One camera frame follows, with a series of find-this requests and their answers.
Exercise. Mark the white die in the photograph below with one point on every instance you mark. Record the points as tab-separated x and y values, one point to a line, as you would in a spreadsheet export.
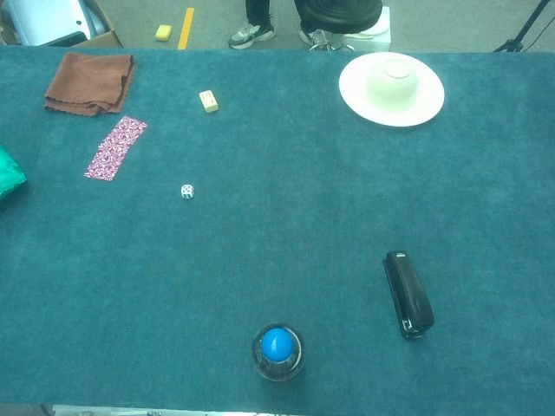
187	191

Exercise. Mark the cream domino tile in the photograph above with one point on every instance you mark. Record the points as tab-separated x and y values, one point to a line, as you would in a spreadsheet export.
209	101

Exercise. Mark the blue ball in cup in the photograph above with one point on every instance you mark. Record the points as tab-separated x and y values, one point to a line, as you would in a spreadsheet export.
276	346

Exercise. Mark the white round plate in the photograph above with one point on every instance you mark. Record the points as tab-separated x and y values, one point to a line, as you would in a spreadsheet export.
349	89

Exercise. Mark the black stapler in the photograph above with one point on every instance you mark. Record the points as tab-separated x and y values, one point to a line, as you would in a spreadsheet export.
412	299

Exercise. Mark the white upturned bowl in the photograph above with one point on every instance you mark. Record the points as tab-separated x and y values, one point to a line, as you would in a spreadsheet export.
392	89

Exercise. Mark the pink patterned flat packet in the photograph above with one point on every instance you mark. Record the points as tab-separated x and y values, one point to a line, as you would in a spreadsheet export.
115	149

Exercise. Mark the grey white sneaker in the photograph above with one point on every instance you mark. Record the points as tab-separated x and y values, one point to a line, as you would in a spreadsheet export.
313	37
249	35

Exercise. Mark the black trouser leg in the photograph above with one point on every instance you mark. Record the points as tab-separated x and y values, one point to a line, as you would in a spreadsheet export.
259	11

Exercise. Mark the yellow tape strip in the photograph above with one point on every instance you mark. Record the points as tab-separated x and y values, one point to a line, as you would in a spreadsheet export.
186	28

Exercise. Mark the black round stool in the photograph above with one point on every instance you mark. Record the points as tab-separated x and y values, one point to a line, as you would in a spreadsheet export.
342	15

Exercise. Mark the yellow sponge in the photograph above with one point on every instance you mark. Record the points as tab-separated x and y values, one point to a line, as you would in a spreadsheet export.
163	32

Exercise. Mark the brown folded cloth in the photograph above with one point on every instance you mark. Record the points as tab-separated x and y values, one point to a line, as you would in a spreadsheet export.
89	82

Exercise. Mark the brown cardboard box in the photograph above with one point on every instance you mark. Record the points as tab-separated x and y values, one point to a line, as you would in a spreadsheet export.
104	40

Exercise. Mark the green shiny bag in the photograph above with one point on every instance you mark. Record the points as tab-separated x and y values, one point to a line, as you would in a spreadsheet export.
8	173

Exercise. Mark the black tripod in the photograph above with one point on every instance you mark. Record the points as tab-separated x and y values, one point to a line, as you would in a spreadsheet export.
518	37

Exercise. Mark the white plastic item in box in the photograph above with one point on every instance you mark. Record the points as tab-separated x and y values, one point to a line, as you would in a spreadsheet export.
43	19

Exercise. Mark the metal frame bar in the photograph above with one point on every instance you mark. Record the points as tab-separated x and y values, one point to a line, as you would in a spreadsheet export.
173	411

